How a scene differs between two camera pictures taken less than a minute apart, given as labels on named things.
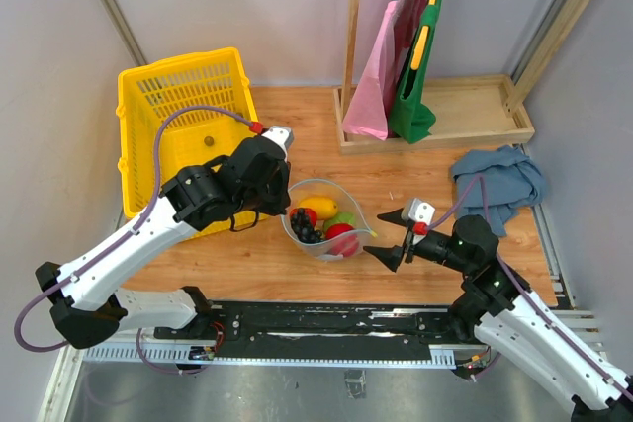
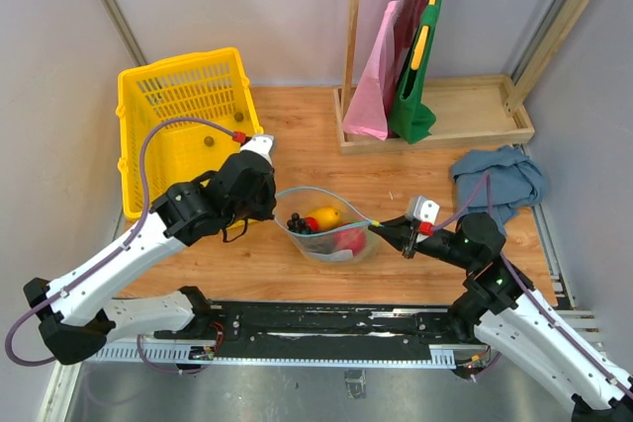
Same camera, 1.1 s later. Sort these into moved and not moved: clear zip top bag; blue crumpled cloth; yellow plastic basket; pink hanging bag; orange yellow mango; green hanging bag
Moved: clear zip top bag; orange yellow mango
Not moved: yellow plastic basket; pink hanging bag; green hanging bag; blue crumpled cloth
